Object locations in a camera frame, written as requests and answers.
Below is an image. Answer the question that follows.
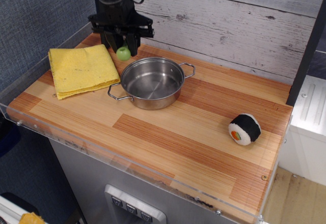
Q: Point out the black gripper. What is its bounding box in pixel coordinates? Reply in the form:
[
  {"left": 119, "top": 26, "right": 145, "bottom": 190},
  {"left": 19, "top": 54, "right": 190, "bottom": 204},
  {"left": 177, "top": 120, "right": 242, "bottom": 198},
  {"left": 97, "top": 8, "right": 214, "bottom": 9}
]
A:
[{"left": 88, "top": 0, "right": 154, "bottom": 56}]

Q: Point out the green handled grey spatula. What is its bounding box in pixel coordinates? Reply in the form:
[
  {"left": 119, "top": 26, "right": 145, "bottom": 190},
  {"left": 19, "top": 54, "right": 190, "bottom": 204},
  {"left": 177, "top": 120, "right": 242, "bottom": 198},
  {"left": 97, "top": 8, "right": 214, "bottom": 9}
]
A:
[{"left": 116, "top": 45, "right": 131, "bottom": 61}]

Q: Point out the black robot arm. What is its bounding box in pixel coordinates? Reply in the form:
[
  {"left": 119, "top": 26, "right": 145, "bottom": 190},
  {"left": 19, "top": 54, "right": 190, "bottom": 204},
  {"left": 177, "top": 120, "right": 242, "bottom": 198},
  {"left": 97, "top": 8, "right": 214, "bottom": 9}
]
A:
[{"left": 88, "top": 0, "right": 154, "bottom": 56}]

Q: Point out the stainless steel pot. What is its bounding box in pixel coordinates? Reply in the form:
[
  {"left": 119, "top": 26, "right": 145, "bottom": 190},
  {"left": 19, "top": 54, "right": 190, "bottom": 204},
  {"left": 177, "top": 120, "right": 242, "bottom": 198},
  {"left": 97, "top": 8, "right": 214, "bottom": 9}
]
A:
[{"left": 107, "top": 58, "right": 196, "bottom": 110}]

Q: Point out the yellow folded cloth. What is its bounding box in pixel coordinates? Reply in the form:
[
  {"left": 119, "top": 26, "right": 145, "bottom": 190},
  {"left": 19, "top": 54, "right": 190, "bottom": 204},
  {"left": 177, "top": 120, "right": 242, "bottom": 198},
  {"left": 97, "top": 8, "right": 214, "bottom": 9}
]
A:
[{"left": 48, "top": 44, "right": 120, "bottom": 100}]

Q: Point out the plush sushi roll toy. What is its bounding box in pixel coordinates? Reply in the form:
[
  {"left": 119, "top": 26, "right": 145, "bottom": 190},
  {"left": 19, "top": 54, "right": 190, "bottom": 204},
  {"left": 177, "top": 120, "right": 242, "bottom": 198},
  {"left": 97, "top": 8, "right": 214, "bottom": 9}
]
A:
[{"left": 228, "top": 114, "right": 261, "bottom": 146}]

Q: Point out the grey dispenser button panel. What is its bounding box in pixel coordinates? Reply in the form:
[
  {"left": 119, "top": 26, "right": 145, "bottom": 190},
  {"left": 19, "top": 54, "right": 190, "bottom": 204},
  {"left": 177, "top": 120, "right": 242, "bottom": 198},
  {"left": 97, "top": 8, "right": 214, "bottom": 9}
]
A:
[{"left": 104, "top": 184, "right": 167, "bottom": 223}]

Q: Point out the yellow black object bottom left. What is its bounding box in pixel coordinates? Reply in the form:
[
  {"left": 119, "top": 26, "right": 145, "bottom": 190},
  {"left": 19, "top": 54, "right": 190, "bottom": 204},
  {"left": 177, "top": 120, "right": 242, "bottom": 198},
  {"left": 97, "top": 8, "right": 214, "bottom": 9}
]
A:
[{"left": 19, "top": 212, "right": 46, "bottom": 224}]

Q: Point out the clear acrylic table guard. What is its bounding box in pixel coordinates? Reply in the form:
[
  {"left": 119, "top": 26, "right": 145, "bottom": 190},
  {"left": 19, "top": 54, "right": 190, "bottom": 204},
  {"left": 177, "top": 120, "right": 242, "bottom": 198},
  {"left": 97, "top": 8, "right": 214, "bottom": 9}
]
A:
[{"left": 0, "top": 19, "right": 293, "bottom": 224}]

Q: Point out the white appliance with grooves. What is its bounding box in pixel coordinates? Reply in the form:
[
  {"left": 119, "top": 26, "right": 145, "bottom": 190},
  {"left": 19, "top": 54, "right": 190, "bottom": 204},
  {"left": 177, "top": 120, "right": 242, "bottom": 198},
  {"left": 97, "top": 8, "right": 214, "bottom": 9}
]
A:
[{"left": 279, "top": 75, "right": 325, "bottom": 185}]

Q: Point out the dark left vertical post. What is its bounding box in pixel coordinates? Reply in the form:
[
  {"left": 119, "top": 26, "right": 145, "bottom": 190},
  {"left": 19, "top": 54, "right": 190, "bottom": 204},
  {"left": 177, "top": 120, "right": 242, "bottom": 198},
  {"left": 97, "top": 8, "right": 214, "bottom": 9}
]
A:
[{"left": 94, "top": 0, "right": 110, "bottom": 48}]

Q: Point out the dark vertical post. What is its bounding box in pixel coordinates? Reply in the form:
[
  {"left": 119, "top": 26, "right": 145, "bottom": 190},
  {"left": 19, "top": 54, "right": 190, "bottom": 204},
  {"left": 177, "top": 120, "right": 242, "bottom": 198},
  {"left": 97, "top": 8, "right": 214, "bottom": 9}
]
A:
[
  {"left": 94, "top": 0, "right": 110, "bottom": 48},
  {"left": 286, "top": 0, "right": 325, "bottom": 106}
]

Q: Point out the dark right vertical post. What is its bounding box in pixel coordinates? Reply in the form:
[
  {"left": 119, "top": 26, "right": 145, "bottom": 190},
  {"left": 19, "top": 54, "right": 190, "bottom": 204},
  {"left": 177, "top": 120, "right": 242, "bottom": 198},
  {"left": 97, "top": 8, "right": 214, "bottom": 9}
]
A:
[{"left": 286, "top": 0, "right": 325, "bottom": 106}]

